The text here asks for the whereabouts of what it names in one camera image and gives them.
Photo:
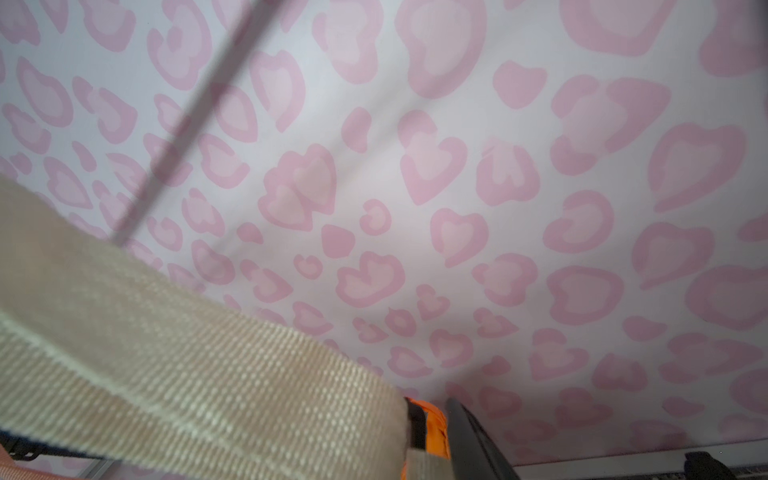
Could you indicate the large orange crescent bag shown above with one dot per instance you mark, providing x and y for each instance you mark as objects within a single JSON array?
[{"x": 432, "y": 426}]

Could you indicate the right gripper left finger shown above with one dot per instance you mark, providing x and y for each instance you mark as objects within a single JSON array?
[{"x": 474, "y": 455}]

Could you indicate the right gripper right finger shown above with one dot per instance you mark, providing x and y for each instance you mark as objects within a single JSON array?
[{"x": 700, "y": 465}]

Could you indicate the cream white crescent bag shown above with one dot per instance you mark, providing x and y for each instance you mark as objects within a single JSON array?
[{"x": 104, "y": 355}]

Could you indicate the black garment rack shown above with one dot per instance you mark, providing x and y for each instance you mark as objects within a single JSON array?
[{"x": 227, "y": 62}]

